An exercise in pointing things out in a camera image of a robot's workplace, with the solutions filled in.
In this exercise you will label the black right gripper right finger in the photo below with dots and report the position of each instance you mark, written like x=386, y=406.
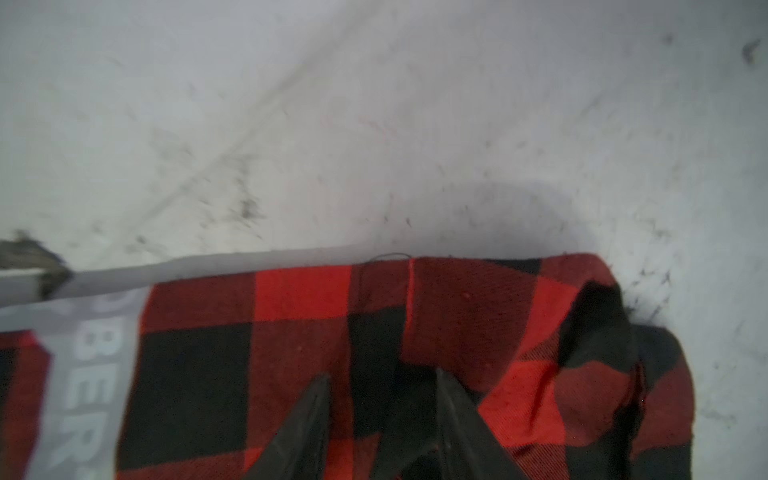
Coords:
x=467, y=449

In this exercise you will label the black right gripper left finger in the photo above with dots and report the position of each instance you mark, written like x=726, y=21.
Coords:
x=298, y=450

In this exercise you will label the red black plaid shirt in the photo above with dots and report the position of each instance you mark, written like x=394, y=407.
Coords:
x=192, y=379

